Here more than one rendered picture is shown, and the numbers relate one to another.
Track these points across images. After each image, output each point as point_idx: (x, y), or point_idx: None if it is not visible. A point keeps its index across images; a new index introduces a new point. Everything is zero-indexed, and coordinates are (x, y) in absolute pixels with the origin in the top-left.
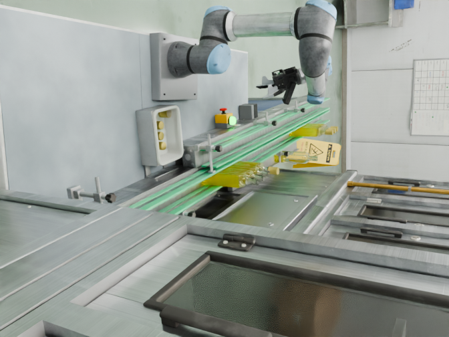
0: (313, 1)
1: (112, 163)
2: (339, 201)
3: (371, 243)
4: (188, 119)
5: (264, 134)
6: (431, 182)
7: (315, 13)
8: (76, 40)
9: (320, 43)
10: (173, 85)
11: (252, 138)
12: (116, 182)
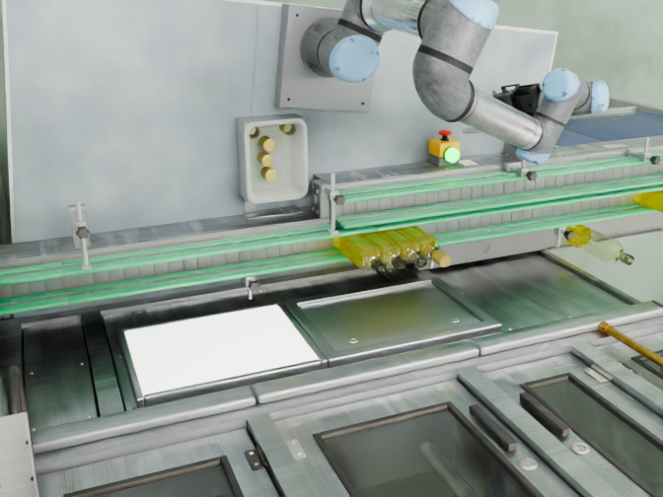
0: None
1: (182, 184)
2: (529, 349)
3: (452, 435)
4: (358, 140)
5: (542, 188)
6: None
7: (440, 10)
8: (133, 17)
9: (429, 66)
10: (311, 87)
11: (498, 191)
12: (186, 210)
